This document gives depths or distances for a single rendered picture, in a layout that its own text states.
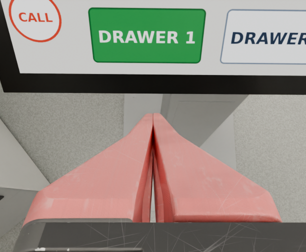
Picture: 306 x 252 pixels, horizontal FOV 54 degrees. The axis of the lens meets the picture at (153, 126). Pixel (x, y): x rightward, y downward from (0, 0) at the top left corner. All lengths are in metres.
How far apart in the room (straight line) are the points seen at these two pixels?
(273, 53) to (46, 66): 0.20
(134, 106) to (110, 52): 0.99
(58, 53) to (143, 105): 0.99
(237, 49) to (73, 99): 1.11
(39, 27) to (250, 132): 1.14
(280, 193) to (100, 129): 0.77
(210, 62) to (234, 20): 0.04
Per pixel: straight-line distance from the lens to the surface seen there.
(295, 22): 0.28
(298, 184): 1.37
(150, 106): 1.25
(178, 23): 0.26
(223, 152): 1.25
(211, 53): 0.27
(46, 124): 1.34
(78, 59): 0.28
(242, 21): 0.27
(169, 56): 0.27
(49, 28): 0.27
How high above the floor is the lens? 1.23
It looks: 76 degrees down
